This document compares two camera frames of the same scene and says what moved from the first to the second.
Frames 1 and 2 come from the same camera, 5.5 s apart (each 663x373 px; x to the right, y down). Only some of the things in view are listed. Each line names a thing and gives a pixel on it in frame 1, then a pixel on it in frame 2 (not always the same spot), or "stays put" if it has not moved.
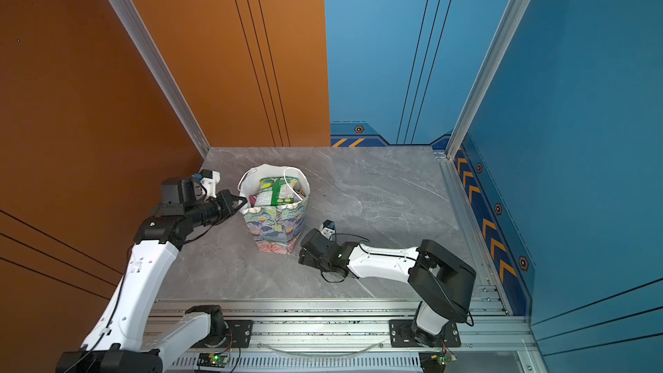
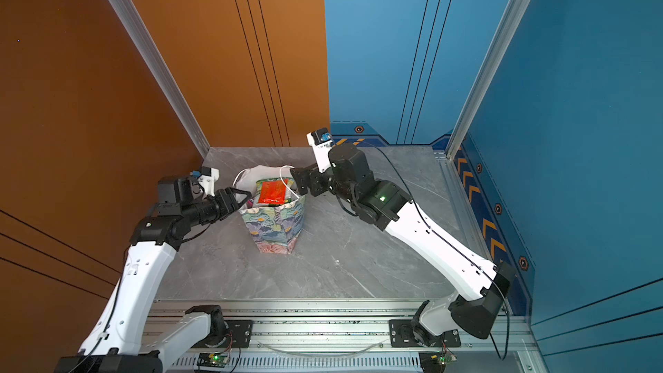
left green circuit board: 212,359 stays put
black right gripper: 305,258 -> 302,180
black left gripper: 224,199 stays put
